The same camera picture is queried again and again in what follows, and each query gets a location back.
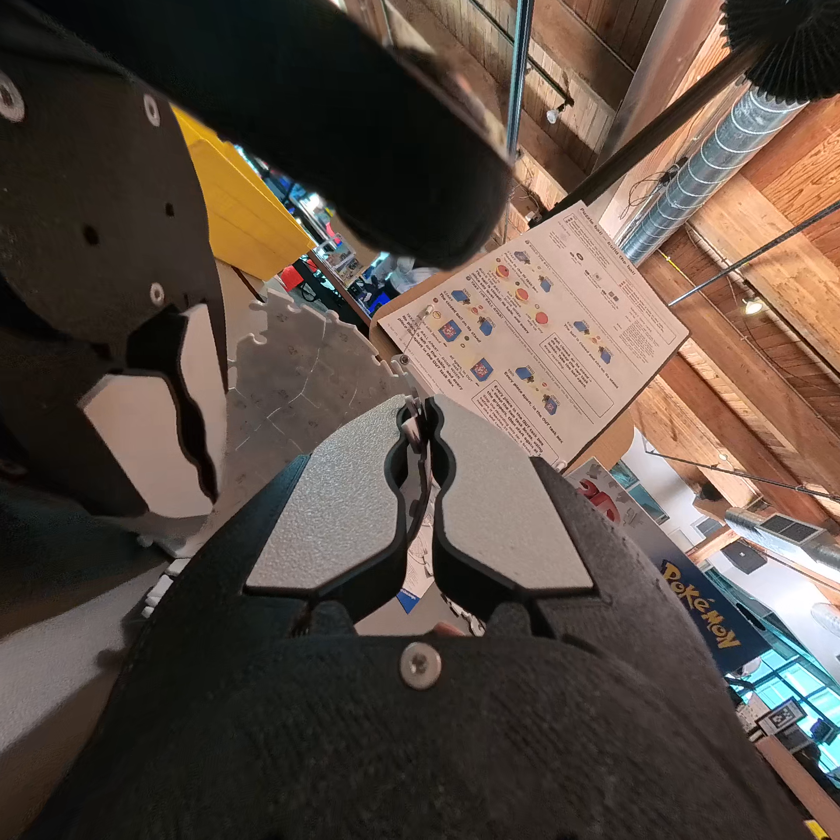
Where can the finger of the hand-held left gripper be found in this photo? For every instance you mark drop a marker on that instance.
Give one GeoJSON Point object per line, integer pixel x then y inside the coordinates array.
{"type": "Point", "coordinates": [207, 367]}
{"type": "Point", "coordinates": [138, 446]}

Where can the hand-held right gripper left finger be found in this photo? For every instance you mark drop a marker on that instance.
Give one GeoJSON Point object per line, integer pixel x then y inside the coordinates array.
{"type": "Point", "coordinates": [334, 512]}

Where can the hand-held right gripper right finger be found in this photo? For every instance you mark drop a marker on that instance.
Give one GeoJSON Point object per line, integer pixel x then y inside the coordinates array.
{"type": "Point", "coordinates": [512, 512]}

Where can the grey partial puzzle ball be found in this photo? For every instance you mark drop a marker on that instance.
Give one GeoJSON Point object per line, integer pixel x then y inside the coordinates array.
{"type": "Point", "coordinates": [295, 387]}

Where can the blue puzzle box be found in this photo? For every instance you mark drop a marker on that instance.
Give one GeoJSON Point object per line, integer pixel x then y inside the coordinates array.
{"type": "Point", "coordinates": [695, 604]}

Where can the yellow plastic bin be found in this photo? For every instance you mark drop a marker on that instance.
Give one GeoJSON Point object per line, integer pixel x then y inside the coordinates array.
{"type": "Point", "coordinates": [249, 223]}

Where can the white instruction sheet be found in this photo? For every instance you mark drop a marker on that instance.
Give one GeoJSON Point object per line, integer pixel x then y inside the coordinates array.
{"type": "Point", "coordinates": [558, 328]}

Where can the thin black ceiling rod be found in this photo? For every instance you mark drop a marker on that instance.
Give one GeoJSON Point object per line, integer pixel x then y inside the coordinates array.
{"type": "Point", "coordinates": [754, 254]}
{"type": "Point", "coordinates": [774, 480]}

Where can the hanging ceiling lamp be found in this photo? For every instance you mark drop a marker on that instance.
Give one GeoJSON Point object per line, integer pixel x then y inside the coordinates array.
{"type": "Point", "coordinates": [753, 305]}

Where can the printed tag sign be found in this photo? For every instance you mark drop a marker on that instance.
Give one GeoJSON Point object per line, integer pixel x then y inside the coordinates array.
{"type": "Point", "coordinates": [781, 716]}

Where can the white spot bulb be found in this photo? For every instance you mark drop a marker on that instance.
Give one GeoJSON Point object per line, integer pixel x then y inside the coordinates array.
{"type": "Point", "coordinates": [554, 115]}

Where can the black slanted pole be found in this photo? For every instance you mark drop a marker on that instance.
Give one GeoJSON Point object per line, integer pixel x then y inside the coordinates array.
{"type": "Point", "coordinates": [656, 138]}

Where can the black track light bar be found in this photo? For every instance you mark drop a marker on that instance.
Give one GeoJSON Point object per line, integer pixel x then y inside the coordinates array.
{"type": "Point", "coordinates": [551, 79]}

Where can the grey metal beam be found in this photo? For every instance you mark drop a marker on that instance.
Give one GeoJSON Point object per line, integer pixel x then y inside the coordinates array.
{"type": "Point", "coordinates": [663, 65]}

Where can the black pleated shade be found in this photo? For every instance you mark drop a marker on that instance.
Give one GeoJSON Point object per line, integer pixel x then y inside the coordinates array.
{"type": "Point", "coordinates": [794, 46]}

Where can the black wall speaker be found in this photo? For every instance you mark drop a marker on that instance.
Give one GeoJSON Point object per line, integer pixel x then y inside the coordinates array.
{"type": "Point", "coordinates": [745, 556]}

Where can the rectangular vent duct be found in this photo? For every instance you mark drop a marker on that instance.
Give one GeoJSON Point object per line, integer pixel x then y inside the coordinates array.
{"type": "Point", "coordinates": [794, 528]}

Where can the silver spiral air duct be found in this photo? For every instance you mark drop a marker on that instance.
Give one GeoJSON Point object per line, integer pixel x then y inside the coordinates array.
{"type": "Point", "coordinates": [709, 164]}

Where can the teal hanging rail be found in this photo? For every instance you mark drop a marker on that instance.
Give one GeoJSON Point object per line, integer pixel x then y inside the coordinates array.
{"type": "Point", "coordinates": [518, 65]}

